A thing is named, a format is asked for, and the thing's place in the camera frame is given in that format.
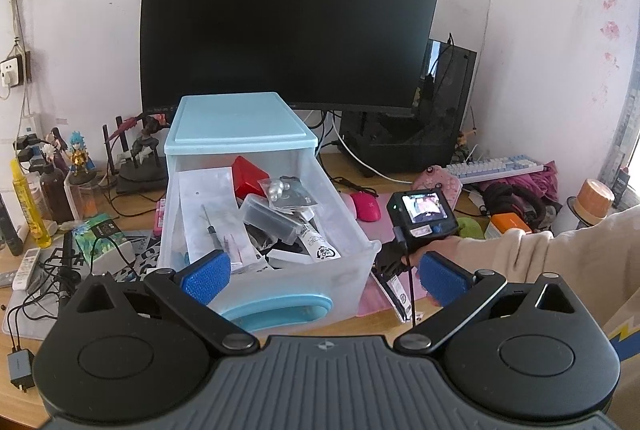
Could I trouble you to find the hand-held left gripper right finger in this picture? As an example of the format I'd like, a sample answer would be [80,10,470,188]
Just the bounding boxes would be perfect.
[394,251,583,356]

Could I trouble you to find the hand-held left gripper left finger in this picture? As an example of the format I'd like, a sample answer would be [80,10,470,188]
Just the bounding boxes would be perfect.
[59,250,259,357]

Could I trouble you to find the translucent drawer with blue handle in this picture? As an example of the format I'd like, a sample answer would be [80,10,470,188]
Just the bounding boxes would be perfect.
[157,154,382,333]

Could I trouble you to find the person's right forearm cream sleeve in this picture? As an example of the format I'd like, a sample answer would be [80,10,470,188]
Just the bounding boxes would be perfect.
[450,205,640,346]

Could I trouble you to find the blue plastic drawer cabinet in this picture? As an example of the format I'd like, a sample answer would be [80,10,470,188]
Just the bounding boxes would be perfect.
[164,92,319,191]

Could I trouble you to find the person's right hand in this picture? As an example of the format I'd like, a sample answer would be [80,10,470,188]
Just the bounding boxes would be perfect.
[411,240,468,307]

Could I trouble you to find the pink flowered pouch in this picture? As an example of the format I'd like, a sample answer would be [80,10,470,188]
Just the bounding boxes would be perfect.
[412,165,463,207]

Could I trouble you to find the white and black card box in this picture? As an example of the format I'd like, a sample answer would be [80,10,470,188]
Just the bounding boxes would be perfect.
[370,270,417,323]

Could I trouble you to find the green soft toy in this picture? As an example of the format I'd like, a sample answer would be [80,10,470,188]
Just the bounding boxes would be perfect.
[456,217,486,241]

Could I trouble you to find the bright pink computer mouse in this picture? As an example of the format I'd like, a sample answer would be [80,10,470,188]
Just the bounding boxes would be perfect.
[350,191,380,215]

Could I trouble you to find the black and white booklet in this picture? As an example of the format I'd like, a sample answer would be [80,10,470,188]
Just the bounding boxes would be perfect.
[120,230,163,283]

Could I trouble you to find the screwdriver in clear packet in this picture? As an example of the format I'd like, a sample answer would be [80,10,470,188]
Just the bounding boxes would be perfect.
[179,167,236,268]

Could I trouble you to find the pink desk mat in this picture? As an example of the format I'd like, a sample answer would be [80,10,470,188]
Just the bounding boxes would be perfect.
[356,192,418,317]

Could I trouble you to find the small figurine beside keyboard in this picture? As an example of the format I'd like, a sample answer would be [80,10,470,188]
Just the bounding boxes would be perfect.
[454,127,478,165]

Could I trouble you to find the black computer case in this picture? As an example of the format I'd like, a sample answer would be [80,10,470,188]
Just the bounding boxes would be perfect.
[339,37,478,175]

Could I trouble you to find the white and blue keyboard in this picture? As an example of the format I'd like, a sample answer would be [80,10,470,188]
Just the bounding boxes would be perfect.
[444,155,545,185]

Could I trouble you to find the clear plastic case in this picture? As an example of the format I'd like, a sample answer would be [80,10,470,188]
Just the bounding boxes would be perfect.
[239,195,301,245]

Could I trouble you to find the orange and white box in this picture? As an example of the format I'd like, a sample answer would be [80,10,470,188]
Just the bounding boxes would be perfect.
[487,214,532,241]

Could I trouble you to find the black headphones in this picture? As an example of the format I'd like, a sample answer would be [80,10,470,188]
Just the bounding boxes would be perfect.
[482,182,558,228]

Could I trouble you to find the red box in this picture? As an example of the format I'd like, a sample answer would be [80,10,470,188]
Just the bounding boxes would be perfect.
[231,156,269,201]

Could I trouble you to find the white printed tube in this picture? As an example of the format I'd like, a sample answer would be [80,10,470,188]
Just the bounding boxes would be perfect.
[297,222,338,263]

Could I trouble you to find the clear bag of pearl beads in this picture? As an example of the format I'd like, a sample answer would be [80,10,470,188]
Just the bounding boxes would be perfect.
[258,176,317,212]

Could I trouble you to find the green tissue packet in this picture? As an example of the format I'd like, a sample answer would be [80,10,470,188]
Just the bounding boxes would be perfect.
[71,214,135,273]

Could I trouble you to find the magenta cloth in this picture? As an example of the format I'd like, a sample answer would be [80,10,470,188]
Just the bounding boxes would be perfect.
[477,162,560,203]

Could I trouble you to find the dark winged figurine on base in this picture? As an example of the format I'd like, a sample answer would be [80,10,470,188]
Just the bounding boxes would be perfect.
[102,114,173,195]

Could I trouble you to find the black stick microphone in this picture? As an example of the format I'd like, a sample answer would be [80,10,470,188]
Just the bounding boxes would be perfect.
[57,232,76,305]

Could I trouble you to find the orange lidded jar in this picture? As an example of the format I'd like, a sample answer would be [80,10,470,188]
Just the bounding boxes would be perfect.
[570,179,616,228]

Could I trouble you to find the brown bottle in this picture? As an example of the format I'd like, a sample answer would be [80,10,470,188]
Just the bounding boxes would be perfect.
[39,165,76,225]

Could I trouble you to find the blue haired figurine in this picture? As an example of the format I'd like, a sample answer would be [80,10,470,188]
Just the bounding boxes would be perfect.
[67,131,98,185]

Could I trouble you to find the white remote control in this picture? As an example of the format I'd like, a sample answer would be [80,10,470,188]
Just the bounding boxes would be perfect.
[11,247,41,291]

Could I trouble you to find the person's cream printed shirt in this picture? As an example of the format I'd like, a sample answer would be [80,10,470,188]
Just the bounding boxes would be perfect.
[600,290,640,413]

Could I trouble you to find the yellow liquid bottle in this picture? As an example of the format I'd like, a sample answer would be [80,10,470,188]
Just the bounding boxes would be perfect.
[11,159,52,248]

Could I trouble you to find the purple haired figurine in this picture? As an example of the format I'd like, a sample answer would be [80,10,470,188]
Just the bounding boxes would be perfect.
[44,127,70,173]

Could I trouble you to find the power strip with black plugs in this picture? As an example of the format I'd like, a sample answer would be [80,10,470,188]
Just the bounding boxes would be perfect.
[12,112,48,171]

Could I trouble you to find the black curved monitor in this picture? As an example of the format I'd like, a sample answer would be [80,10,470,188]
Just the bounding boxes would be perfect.
[139,0,442,118]

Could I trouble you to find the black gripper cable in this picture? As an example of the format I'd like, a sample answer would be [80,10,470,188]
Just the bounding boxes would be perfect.
[392,225,417,328]

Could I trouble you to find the white monitor cable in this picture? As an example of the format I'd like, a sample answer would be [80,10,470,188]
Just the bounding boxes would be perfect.
[332,110,416,185]

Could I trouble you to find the grey charger with cables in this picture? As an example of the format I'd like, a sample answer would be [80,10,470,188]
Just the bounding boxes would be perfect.
[2,295,37,393]

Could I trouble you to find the white wall socket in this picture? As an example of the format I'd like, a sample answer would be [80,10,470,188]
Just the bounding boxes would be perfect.
[0,52,31,88]

